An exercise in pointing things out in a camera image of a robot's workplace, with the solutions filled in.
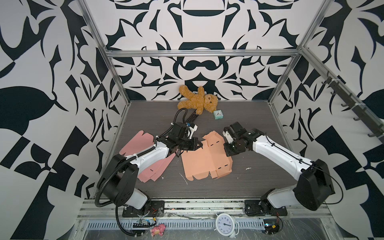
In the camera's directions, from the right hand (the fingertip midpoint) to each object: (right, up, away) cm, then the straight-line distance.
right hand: (227, 150), depth 83 cm
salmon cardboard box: (-7, -6, +8) cm, 12 cm away
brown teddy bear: (-13, +29, +28) cm, 43 cm away
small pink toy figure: (-33, -32, -16) cm, 49 cm away
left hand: (-13, +4, -1) cm, 14 cm away
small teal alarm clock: (0, +20, +27) cm, 34 cm away
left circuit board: (-42, -32, -11) cm, 54 cm away
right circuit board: (+18, -33, -12) cm, 40 cm away
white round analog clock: (-4, -31, -15) cm, 34 cm away
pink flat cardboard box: (-43, -13, +4) cm, 45 cm away
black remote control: (-19, +18, +25) cm, 36 cm away
